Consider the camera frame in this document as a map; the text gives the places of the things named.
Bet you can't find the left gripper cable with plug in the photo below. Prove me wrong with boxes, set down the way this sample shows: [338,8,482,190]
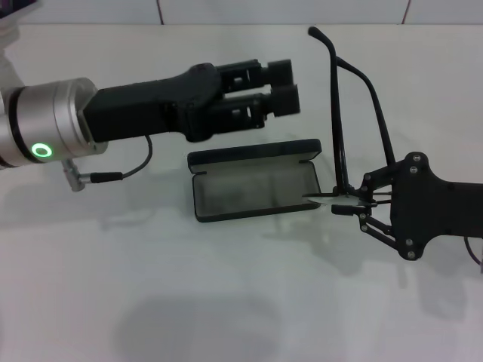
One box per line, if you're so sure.
[61,134,153,193]

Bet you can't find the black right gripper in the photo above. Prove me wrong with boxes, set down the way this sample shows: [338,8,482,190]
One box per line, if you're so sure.
[331,151,483,262]

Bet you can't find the black frame glasses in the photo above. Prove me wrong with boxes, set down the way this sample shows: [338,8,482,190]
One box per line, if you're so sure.
[301,26,398,208]

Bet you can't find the black glasses case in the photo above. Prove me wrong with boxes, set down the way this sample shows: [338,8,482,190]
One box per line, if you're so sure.
[187,138,323,223]

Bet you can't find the gripper cable with plug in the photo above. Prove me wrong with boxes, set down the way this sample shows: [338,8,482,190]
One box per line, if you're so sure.
[61,134,153,193]
[463,237,483,275]

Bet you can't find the right gripper cable with plug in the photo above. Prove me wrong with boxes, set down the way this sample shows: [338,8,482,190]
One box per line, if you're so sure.
[463,237,483,275]

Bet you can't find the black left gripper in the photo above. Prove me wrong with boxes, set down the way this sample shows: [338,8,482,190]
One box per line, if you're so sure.
[83,63,224,144]

